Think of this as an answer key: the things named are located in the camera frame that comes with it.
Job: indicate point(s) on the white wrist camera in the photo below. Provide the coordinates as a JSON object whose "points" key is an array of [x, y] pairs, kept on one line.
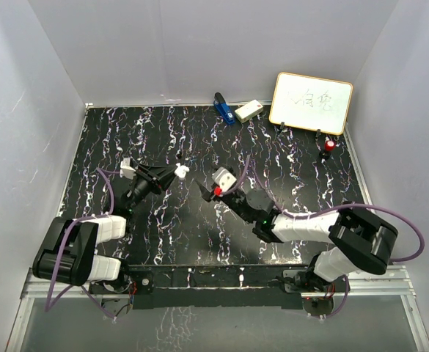
{"points": [[126, 170], [225, 182]]}

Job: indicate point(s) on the white earbud charging case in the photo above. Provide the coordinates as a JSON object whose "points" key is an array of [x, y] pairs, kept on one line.
{"points": [[181, 171]]}

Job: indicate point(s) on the aluminium rail frame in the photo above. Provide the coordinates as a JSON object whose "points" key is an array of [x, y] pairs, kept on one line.
{"points": [[379, 313]]}

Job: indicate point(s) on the small whiteboard yellow frame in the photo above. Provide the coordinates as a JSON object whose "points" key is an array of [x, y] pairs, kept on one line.
{"points": [[310, 103]]}

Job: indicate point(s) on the white staple box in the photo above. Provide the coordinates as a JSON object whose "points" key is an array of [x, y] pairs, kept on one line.
{"points": [[248, 111]]}

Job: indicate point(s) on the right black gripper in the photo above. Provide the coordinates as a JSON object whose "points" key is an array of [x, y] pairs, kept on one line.
{"points": [[207, 193]]}

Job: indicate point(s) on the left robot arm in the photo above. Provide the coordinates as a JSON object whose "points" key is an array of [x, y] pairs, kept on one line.
{"points": [[67, 253]]}

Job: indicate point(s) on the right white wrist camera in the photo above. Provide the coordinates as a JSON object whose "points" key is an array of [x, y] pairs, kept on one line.
{"points": [[225, 182]]}

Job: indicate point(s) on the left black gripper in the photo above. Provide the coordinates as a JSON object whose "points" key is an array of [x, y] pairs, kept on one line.
{"points": [[158, 177]]}

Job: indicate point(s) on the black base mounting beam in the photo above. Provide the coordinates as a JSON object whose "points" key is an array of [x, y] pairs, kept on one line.
{"points": [[256, 285]]}

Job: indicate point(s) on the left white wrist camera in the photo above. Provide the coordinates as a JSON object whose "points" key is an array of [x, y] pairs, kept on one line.
{"points": [[126, 170]]}

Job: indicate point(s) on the blue stapler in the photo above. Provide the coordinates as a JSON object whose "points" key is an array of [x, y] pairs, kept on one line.
{"points": [[222, 108]]}

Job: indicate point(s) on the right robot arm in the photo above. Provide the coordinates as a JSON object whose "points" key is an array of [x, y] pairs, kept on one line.
{"points": [[362, 240]]}

